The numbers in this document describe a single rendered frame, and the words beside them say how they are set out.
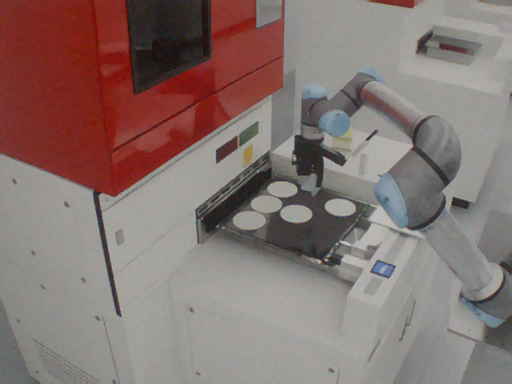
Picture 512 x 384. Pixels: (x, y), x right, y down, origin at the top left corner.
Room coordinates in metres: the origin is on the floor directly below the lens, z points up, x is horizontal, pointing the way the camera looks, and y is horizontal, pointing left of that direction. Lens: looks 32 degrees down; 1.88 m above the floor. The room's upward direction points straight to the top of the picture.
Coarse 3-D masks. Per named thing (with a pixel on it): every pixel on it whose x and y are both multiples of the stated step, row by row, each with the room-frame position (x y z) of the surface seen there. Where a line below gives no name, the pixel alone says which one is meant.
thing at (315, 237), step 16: (304, 192) 1.59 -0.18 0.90; (320, 192) 1.59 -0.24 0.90; (240, 208) 1.49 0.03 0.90; (320, 208) 1.49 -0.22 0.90; (224, 224) 1.40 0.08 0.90; (272, 224) 1.40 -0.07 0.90; (288, 224) 1.40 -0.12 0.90; (304, 224) 1.40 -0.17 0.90; (320, 224) 1.40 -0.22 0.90; (336, 224) 1.40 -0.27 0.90; (272, 240) 1.32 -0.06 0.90; (288, 240) 1.32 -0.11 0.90; (304, 240) 1.32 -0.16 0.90; (320, 240) 1.32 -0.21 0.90; (336, 240) 1.31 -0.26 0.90; (320, 256) 1.24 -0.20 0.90
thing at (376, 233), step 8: (376, 224) 1.42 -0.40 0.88; (368, 232) 1.38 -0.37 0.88; (376, 232) 1.38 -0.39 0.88; (384, 232) 1.38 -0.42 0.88; (360, 240) 1.34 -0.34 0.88; (368, 240) 1.34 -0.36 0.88; (376, 240) 1.34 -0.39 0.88; (352, 256) 1.26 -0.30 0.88; (344, 272) 1.19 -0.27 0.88; (352, 280) 1.18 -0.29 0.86
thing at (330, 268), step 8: (224, 232) 1.44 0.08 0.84; (240, 240) 1.41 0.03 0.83; (248, 240) 1.40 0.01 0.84; (264, 248) 1.37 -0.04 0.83; (272, 248) 1.35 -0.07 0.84; (280, 256) 1.34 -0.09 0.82; (288, 256) 1.32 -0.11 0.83; (304, 264) 1.30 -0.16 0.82; (312, 264) 1.28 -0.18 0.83; (328, 264) 1.26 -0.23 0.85; (328, 272) 1.25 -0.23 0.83; (336, 272) 1.24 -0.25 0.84
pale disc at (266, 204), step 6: (258, 198) 1.55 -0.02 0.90; (264, 198) 1.55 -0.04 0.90; (270, 198) 1.55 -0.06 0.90; (276, 198) 1.55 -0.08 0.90; (252, 204) 1.51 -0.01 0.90; (258, 204) 1.51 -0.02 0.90; (264, 204) 1.51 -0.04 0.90; (270, 204) 1.51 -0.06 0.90; (276, 204) 1.51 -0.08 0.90; (258, 210) 1.48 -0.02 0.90; (264, 210) 1.48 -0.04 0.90; (270, 210) 1.48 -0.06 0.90; (276, 210) 1.48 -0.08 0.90
